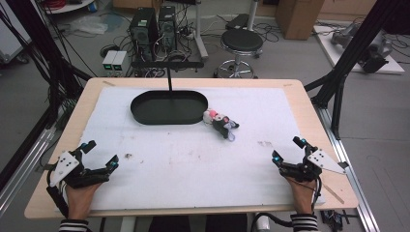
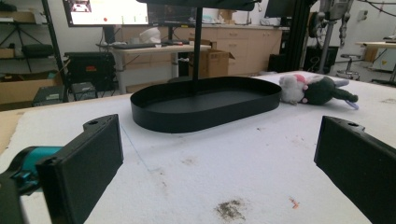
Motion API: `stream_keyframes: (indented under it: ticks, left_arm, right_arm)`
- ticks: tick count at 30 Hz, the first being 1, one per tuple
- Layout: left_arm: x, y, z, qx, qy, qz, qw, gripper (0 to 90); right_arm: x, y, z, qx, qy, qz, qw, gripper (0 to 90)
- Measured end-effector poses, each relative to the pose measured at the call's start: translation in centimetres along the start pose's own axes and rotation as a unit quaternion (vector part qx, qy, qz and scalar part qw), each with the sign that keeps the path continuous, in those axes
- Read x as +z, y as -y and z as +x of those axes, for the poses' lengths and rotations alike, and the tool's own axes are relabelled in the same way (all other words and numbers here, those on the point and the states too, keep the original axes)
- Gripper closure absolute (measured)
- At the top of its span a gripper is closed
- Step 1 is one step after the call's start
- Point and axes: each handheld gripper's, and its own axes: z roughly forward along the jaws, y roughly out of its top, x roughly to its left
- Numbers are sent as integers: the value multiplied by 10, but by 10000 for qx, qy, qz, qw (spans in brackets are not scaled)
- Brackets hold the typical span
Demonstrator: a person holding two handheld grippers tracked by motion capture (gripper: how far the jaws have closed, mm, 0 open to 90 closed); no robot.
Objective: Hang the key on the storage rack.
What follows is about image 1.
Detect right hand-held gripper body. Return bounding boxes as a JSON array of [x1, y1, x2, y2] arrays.
[[279, 146, 350, 184]]

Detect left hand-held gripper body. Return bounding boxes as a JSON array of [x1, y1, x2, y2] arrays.
[[48, 150, 111, 190]]

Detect black plush toy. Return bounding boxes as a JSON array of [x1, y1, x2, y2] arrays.
[[211, 114, 241, 142]]

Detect black oval tray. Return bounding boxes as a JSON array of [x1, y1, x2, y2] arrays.
[[130, 89, 209, 127]]

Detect white and pink plush toy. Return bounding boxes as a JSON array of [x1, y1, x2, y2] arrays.
[[202, 108, 219, 126]]

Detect person's right hand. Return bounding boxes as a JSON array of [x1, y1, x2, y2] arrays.
[[284, 177, 319, 216]]

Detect person's left hand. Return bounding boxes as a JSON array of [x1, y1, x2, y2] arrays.
[[65, 182, 104, 220]]

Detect thin wooden stick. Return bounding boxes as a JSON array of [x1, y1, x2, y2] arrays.
[[321, 183, 345, 205]]

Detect wooden table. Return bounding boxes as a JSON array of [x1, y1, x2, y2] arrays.
[[23, 76, 360, 220]]

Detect small electronics board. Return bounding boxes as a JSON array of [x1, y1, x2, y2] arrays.
[[319, 209, 345, 232]]

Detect white table leg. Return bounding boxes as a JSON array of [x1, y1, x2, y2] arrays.
[[120, 216, 137, 232]]

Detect white foam mat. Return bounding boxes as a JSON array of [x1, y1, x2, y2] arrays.
[[62, 86, 327, 213]]

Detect white power supply box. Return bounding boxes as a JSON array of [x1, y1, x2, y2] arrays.
[[102, 49, 118, 74], [111, 49, 129, 74]]

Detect white floor board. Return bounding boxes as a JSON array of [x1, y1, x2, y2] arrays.
[[312, 24, 406, 75]]

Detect person's dark legs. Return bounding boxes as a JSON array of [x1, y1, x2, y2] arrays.
[[147, 213, 249, 232]]

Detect black stand with crossbar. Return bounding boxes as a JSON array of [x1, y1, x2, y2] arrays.
[[131, 60, 205, 94]]

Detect black round stool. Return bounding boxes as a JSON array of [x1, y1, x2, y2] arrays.
[[213, 28, 265, 79]]

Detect grey robot device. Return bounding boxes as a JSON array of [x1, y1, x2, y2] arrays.
[[330, 21, 395, 74]]

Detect clear plastic bag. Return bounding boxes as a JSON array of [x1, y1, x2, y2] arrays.
[[68, 14, 109, 36]]

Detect large black computer tower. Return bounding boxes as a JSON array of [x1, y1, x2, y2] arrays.
[[129, 7, 160, 63]]

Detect cardboard box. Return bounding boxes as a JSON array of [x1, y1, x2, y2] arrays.
[[275, 0, 326, 42]]

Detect black flat floor case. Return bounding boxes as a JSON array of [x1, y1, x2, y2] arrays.
[[224, 13, 250, 31]]

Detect white round table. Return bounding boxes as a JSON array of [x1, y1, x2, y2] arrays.
[[41, 0, 97, 15]]

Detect slim black computer tower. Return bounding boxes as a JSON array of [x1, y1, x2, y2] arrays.
[[157, 5, 179, 53]]

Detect grey metal desk leg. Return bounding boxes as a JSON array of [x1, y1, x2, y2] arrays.
[[192, 0, 210, 61]]

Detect aluminium rail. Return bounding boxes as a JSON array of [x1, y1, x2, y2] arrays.
[[313, 102, 382, 232], [0, 125, 58, 216]]

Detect black frame strut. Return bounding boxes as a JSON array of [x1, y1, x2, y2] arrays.
[[304, 0, 410, 141], [5, 0, 93, 130]]

